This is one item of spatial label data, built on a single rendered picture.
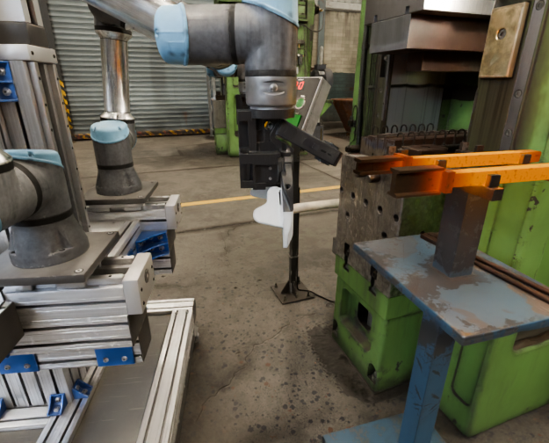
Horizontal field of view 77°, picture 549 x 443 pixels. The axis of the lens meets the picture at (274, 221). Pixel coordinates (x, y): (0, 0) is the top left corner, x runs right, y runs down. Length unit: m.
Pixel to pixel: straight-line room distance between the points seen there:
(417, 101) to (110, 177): 1.24
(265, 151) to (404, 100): 1.12
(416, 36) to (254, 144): 0.84
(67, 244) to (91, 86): 8.18
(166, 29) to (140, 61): 8.40
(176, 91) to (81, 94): 2.01
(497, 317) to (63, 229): 0.88
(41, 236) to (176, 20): 0.52
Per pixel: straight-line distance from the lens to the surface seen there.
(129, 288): 0.83
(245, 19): 0.52
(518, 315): 0.81
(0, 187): 0.71
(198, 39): 0.52
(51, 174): 0.82
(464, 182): 0.64
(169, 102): 8.98
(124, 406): 1.34
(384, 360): 1.50
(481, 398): 1.48
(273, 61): 0.51
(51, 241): 0.84
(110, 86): 1.40
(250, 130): 0.53
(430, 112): 1.70
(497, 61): 1.17
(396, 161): 0.71
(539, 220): 1.17
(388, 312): 1.35
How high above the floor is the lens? 1.17
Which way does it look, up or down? 22 degrees down
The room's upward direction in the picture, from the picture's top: straight up
